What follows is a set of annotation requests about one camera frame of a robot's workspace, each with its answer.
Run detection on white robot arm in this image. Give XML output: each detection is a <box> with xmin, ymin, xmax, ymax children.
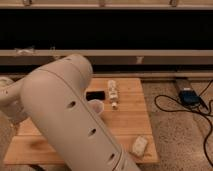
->
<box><xmin>0</xmin><ymin>54</ymin><xmax>140</xmax><ymax>171</ymax></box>

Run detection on white sponge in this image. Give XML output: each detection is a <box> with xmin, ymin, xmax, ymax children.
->
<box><xmin>131</xmin><ymin>136</ymin><xmax>148</xmax><ymax>158</ymax></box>

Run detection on white plastic bottle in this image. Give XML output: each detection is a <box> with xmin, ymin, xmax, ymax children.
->
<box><xmin>107</xmin><ymin>80</ymin><xmax>118</xmax><ymax>109</ymax></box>

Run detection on black rectangular block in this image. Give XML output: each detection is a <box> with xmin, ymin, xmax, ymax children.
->
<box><xmin>86</xmin><ymin>91</ymin><xmax>105</xmax><ymax>100</ymax></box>

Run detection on white paper cup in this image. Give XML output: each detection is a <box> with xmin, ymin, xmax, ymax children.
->
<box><xmin>89</xmin><ymin>99</ymin><xmax>104</xmax><ymax>115</ymax></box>

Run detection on wooden table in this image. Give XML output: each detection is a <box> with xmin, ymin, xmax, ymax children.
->
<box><xmin>3</xmin><ymin>78</ymin><xmax>158</xmax><ymax>165</ymax></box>

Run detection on blue power adapter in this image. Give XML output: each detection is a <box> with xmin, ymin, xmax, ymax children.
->
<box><xmin>179</xmin><ymin>88</ymin><xmax>200</xmax><ymax>106</ymax></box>

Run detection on black cable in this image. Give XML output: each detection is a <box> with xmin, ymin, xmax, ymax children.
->
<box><xmin>154</xmin><ymin>79</ymin><xmax>213</xmax><ymax>168</ymax></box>

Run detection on long grey rail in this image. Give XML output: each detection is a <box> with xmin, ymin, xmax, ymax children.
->
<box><xmin>0</xmin><ymin>49</ymin><xmax>213</xmax><ymax>66</ymax></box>

